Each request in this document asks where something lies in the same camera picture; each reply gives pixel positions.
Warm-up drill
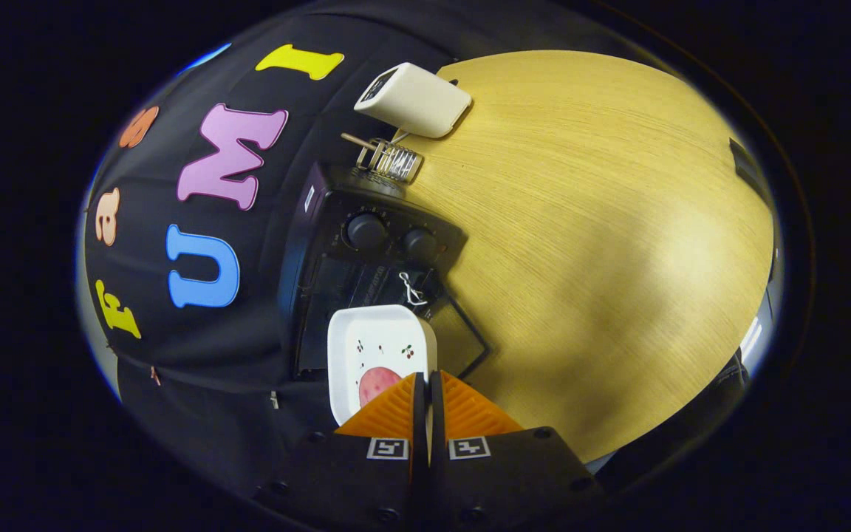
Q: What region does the black backdrop cloth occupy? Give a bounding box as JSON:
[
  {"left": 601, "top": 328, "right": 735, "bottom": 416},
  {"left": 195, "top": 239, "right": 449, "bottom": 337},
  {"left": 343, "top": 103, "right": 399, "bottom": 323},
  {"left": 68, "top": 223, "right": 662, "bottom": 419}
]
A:
[{"left": 82, "top": 0, "right": 471, "bottom": 474}]

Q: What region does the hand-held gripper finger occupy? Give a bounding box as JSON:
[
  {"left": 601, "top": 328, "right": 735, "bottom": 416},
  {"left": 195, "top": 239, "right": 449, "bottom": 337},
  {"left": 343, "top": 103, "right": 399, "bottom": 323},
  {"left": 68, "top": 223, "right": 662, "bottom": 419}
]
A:
[
  {"left": 252, "top": 372, "right": 426, "bottom": 529},
  {"left": 425, "top": 369, "right": 604, "bottom": 529}
]

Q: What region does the cream white toaster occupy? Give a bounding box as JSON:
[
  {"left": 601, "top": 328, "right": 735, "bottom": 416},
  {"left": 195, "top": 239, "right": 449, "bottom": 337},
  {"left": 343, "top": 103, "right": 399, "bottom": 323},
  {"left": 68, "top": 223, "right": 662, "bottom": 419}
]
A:
[{"left": 354, "top": 62, "right": 473, "bottom": 140}]

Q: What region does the round pink meat slice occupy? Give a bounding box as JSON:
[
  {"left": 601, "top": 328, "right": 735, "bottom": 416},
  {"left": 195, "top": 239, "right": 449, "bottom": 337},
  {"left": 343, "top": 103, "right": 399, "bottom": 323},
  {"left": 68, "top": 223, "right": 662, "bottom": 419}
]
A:
[{"left": 358, "top": 366, "right": 404, "bottom": 409}]

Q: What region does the black toaster oven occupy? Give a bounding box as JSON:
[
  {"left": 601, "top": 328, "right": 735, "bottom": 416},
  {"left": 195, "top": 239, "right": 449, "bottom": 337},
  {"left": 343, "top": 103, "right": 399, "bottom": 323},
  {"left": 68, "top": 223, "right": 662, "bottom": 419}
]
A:
[{"left": 278, "top": 163, "right": 493, "bottom": 381}]

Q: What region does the white square plate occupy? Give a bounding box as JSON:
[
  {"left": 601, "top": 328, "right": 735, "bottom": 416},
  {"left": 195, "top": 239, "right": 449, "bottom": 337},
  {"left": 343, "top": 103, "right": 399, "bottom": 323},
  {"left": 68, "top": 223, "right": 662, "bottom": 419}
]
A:
[{"left": 327, "top": 304, "right": 439, "bottom": 427}]

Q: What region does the wire mesh utensil holder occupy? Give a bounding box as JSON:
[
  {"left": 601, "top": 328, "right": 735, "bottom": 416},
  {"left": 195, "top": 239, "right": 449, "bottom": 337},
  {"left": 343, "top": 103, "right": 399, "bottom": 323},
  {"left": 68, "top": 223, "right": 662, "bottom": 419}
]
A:
[{"left": 356, "top": 137, "right": 424, "bottom": 184}]

